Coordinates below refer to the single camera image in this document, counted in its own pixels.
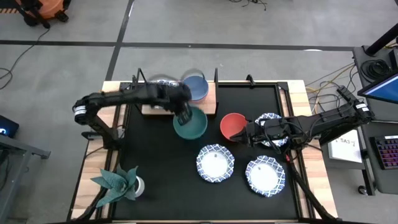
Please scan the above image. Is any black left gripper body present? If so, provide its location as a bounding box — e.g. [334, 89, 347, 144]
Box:
[156, 83, 193, 116]

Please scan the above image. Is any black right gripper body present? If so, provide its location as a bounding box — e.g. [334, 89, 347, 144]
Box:
[245, 117, 294, 148]

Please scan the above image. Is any green plastic bowl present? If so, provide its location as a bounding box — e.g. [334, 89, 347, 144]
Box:
[172, 106, 209, 141]

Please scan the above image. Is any red plastic bowl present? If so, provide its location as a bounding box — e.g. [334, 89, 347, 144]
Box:
[220, 112, 249, 142]

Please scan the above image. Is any blue plastic bowl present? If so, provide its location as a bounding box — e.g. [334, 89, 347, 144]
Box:
[181, 74, 210, 102]

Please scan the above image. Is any blue patterned paper plate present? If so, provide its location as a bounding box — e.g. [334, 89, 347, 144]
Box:
[149, 77, 182, 89]
[195, 143, 236, 184]
[254, 112, 290, 148]
[244, 155, 287, 198]

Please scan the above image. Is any black table mat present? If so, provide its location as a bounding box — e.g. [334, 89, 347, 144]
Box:
[119, 85, 300, 220]

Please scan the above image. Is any white paper sign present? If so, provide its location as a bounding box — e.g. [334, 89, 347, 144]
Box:
[327, 136, 364, 164]

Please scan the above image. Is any black power strip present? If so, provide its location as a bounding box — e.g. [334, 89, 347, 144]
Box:
[336, 85, 359, 103]

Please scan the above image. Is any green plant in white pot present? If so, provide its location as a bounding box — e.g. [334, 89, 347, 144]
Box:
[90, 164, 146, 209]

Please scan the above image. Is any black computer desk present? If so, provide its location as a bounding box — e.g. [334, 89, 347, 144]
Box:
[352, 45, 398, 196]

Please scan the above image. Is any black computer keyboard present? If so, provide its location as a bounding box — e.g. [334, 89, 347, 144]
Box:
[369, 134, 398, 170]

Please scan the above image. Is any computer monitor with blue screen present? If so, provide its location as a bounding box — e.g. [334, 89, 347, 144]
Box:
[356, 72, 398, 105]

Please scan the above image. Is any orange shop vacuum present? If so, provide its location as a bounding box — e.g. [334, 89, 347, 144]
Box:
[14, 0, 73, 29]

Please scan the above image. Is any grey metal side table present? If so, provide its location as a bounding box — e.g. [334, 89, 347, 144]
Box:
[0, 114, 52, 224]

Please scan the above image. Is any black metal rig frame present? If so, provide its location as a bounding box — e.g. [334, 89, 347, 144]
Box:
[66, 79, 340, 224]

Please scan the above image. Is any yellow cable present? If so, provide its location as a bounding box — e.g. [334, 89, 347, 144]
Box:
[305, 63, 356, 95]

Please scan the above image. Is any coiled black cable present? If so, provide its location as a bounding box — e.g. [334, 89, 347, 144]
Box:
[360, 58, 392, 82]

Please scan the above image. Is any black floor cable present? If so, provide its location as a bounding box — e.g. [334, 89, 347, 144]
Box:
[0, 27, 51, 91]

